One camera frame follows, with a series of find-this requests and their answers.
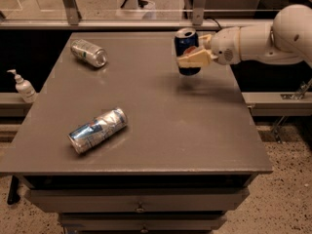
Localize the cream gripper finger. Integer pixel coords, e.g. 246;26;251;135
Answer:
176;49;217;68
199;34;213;49

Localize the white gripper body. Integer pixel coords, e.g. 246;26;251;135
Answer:
211;27;241;65

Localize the blue pepsi can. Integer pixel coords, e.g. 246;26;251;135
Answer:
175;27;201;76

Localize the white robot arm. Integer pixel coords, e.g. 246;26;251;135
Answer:
176;5;312;68

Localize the silver green soda can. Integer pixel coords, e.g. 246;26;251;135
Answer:
70;39;107;68

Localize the crushed silver blue can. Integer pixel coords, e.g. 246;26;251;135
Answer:
68;107;128;154

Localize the white stand base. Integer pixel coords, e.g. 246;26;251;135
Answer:
116;0;156;20

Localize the grey drawer cabinet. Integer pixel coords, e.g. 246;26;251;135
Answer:
0;31;274;234

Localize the top grey drawer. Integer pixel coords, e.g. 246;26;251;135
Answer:
25;188;249;214

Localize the grey drawer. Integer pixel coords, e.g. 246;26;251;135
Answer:
25;188;249;214
58;213;226;231

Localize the white pump sanitizer bottle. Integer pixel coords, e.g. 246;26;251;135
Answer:
8;69;37;103

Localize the black cable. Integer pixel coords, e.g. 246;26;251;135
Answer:
204;17;223;31

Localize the right metal bracket post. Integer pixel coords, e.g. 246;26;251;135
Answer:
192;0;206;25

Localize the metal bracket post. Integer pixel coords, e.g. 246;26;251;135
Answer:
192;0;206;25
62;0;82;25

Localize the left metal bracket post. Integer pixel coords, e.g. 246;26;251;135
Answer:
62;0;82;25

